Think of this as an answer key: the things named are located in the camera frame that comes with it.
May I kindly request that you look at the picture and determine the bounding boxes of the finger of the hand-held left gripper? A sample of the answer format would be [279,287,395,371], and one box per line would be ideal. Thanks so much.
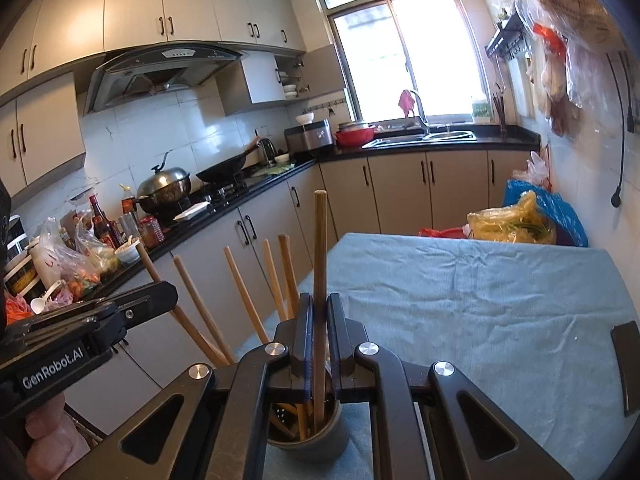
[100,280,180,332]

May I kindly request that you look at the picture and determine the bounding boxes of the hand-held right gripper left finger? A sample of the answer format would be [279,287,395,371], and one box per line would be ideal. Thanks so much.
[60,292,317,480]

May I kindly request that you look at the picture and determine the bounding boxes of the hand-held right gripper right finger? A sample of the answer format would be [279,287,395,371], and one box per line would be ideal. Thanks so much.
[326,292,576,480]

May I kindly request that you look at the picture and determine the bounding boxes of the dark grey utensil holder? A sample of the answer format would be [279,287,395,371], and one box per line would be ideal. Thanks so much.
[264,367,351,463]

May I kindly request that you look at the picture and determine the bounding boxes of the person's left hand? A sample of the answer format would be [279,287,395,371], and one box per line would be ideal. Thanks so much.
[25,392,88,473]

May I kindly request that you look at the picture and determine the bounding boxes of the white plastic spoon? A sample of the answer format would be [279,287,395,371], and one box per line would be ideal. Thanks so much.
[30,280,66,316]

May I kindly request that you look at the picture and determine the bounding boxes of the small white bowl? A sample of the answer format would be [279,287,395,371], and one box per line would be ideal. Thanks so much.
[115,240,142,266]

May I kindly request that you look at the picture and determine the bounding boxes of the red jar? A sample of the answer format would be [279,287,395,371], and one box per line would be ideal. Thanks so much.
[139,216,166,246]

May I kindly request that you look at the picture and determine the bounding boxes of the dark sauce bottle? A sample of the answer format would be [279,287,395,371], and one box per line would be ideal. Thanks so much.
[89,194,118,248]

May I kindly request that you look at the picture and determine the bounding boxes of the clear bags of food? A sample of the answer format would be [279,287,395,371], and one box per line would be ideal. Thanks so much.
[37,217,121,301]

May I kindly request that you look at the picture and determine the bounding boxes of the white rectangular plate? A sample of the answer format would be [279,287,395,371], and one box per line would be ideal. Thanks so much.
[172,201,211,222]

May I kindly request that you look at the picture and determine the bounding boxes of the amber oil bottle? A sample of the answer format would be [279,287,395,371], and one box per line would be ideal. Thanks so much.
[120,184,141,221]

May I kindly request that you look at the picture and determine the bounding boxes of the steel pot with lid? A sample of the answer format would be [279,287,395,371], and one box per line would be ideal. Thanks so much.
[136,151,193,216]

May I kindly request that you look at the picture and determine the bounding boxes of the grey-blue tablecloth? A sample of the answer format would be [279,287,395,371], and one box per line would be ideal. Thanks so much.
[235,232,640,480]

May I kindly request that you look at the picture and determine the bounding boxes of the black gas stove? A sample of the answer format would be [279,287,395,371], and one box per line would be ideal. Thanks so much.
[187,180,251,206]

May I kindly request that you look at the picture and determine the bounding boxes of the black wok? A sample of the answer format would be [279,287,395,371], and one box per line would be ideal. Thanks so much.
[195,135,263,184]

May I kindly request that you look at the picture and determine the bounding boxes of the red plastic bag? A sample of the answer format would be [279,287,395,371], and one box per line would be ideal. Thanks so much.
[419,226,473,239]

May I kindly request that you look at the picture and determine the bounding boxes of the beige kitchen base cabinets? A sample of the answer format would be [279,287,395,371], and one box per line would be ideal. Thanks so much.
[65,132,543,436]

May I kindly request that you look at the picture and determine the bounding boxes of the yellow plastic bag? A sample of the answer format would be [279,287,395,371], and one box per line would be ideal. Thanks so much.
[467,191,557,245]

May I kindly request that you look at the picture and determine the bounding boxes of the steel rice cooker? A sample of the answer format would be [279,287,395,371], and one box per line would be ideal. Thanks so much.
[284,120,335,156]

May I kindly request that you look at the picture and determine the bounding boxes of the red basin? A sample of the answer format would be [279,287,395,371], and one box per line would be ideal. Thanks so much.
[334,126,377,150]

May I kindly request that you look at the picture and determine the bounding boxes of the black range hood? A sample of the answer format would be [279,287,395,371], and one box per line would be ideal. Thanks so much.
[82,44,249,115]

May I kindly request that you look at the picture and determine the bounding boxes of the steel kitchen sink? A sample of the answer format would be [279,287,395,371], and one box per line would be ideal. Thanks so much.
[362,130,478,149]

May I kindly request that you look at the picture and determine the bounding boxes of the steel kitchen faucet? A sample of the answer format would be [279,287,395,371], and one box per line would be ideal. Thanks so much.
[407,89,432,136]

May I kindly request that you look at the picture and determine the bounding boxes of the stack of white dishes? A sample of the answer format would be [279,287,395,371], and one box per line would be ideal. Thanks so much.
[279,70,301,100]

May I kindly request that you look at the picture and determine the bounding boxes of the blue plastic bag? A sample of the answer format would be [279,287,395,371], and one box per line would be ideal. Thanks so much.
[502,179,590,248]

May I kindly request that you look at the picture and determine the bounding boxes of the holder with dark chopsticks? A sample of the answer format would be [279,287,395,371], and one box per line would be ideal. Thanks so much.
[491,92,508,138]

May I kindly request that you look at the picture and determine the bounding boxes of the black smartphone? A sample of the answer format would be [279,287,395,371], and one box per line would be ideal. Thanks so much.
[611,321,640,417]

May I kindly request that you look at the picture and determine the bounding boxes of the kitchen window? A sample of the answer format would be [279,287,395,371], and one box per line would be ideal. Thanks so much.
[307,0,493,128]

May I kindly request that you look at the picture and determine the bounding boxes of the brown hanging bag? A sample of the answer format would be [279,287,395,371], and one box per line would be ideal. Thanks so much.
[547,95,581,137]

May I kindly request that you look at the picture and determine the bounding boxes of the white hanging plastic bag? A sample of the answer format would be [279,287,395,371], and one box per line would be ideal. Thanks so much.
[530,25,601,111]

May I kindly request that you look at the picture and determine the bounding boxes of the tan hanging plastic bag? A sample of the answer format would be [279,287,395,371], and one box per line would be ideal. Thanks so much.
[520,0,628,53]

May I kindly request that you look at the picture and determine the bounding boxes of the beige wall cabinets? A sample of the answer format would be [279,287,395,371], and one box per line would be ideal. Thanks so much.
[0,0,351,201]

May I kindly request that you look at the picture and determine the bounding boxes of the black power plug cable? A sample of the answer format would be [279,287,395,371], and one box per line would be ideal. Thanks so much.
[605,50,640,209]

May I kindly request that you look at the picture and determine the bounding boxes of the black wall rack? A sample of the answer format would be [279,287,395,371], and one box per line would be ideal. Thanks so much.
[485,10,533,63]

